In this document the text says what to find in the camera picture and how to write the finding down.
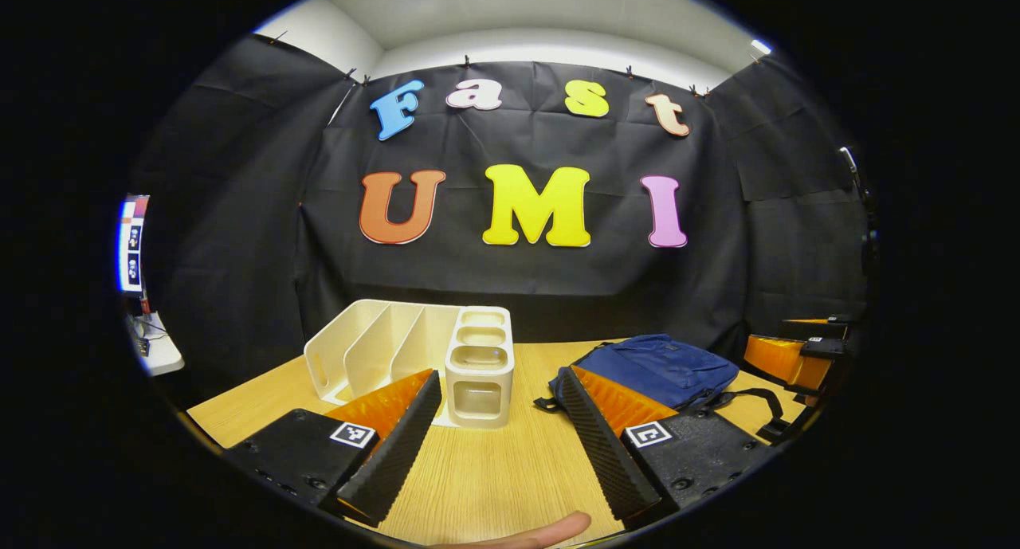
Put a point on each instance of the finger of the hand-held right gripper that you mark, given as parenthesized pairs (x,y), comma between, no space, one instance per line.
(773,358)
(813,330)

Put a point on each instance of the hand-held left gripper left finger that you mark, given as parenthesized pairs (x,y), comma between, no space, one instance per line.
(398,445)

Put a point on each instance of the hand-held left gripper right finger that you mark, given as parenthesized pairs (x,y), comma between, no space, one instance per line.
(602,445)

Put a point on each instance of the blue schoolbag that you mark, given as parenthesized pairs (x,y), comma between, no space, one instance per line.
(661,366)

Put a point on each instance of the white plastic bookshelf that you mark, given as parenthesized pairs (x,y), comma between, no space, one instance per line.
(478,374)

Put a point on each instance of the ceiling light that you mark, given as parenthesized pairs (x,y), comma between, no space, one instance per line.
(760,47)

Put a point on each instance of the white side table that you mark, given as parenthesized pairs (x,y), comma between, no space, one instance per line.
(163,354)

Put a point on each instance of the computer monitor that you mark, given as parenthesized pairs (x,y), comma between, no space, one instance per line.
(132,246)

